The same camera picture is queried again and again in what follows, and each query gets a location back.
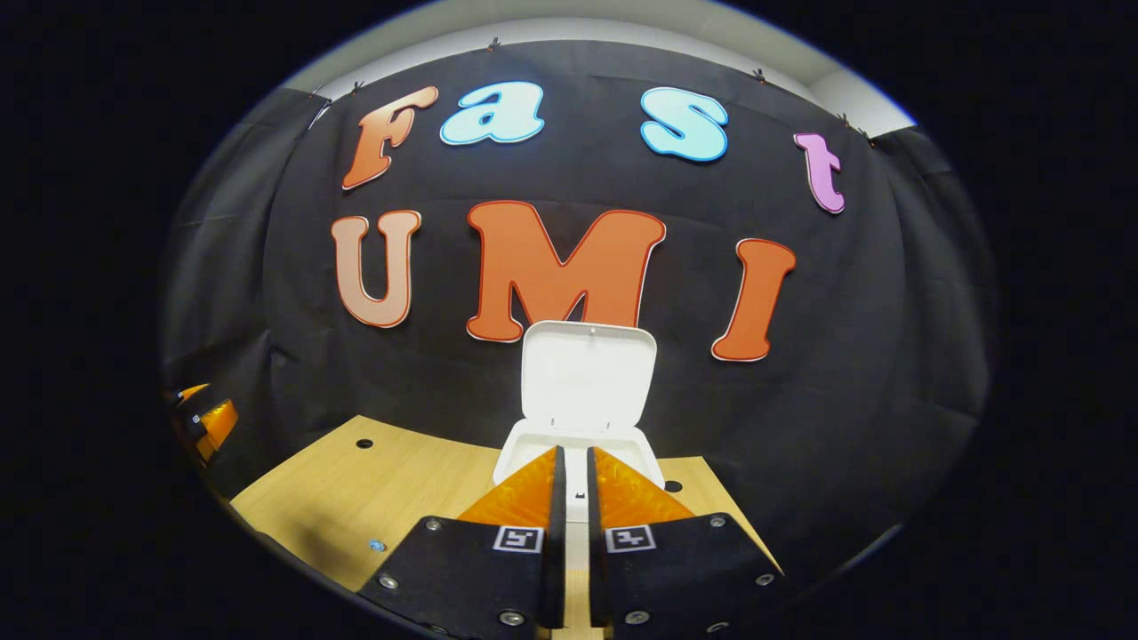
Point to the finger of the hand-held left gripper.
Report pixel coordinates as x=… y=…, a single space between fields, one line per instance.
x=215 y=427
x=191 y=394

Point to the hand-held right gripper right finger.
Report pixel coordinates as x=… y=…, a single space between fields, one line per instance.
x=597 y=560

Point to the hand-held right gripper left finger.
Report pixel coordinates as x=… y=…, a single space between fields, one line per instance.
x=557 y=551

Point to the white desktop garbage bin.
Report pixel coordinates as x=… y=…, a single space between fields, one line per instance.
x=587 y=382

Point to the wooden desktop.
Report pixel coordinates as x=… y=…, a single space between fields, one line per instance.
x=356 y=480

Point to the black backdrop cloth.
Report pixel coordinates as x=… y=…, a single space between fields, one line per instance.
x=845 y=400

